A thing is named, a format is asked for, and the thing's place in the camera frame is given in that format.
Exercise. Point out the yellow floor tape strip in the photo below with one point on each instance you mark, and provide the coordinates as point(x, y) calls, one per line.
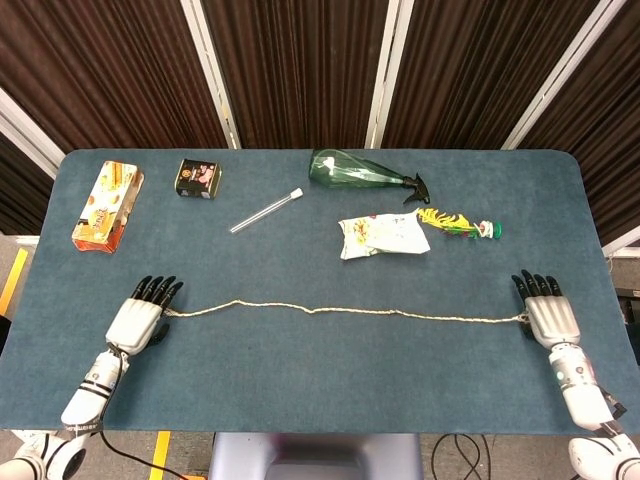
point(161, 455)
point(14, 280)

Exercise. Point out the glass test tube white stopper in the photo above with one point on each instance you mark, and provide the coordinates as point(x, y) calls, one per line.
point(296, 193)

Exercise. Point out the green plastic spray bottle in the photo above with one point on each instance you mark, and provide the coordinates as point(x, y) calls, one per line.
point(345, 170)

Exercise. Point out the black rectangular tin can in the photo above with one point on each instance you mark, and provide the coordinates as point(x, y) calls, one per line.
point(197, 177)

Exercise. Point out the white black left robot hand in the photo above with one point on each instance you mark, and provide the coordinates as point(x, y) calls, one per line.
point(132, 322)

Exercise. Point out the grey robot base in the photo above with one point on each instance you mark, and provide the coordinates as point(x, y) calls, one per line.
point(315, 455)

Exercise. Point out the orange biscuit box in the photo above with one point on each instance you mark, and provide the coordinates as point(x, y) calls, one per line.
point(107, 205)

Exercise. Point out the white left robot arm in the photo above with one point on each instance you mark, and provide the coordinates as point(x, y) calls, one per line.
point(95, 385)

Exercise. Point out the white partition post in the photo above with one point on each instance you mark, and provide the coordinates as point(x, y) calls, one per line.
point(212, 80)
point(25, 132)
point(387, 85)
point(555, 80)
point(622, 245)

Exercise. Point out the brown pleated partition panel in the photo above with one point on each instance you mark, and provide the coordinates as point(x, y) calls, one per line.
point(475, 70)
point(20, 195)
point(100, 75)
point(300, 70)
point(610, 125)

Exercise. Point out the blue felt table mat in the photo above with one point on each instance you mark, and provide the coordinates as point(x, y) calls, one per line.
point(320, 390)

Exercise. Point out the colourful feather shuttlecock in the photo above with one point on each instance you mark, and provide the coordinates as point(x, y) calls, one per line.
point(492, 230)

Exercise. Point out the white snack bag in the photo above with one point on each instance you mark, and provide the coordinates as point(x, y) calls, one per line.
point(385, 235)

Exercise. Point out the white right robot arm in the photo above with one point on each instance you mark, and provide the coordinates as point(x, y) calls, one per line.
point(585, 395)

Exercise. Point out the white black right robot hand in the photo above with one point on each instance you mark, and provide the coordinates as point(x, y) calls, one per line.
point(552, 320)

